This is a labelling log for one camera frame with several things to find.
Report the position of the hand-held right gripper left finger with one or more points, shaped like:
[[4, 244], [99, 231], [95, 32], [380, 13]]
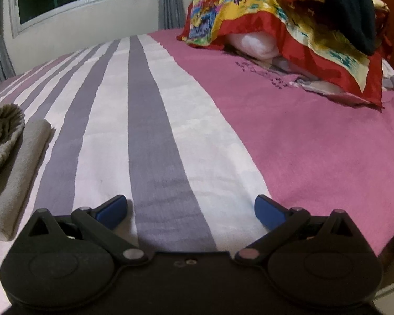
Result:
[[113, 208]]

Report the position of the colourful red-bordered blanket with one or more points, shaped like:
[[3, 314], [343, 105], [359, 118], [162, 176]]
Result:
[[315, 49]]

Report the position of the striped pillow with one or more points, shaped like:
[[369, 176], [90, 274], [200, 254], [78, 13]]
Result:
[[389, 78]]

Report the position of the grey pants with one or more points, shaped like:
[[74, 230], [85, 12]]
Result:
[[16, 170]]

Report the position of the black garment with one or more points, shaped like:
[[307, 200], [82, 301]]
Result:
[[351, 13]]

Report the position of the striped pink bed sheet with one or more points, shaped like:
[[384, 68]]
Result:
[[184, 121]]

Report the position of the white pillow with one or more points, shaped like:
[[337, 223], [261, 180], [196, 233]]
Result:
[[252, 44]]

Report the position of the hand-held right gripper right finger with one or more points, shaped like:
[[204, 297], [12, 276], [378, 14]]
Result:
[[269, 211]]

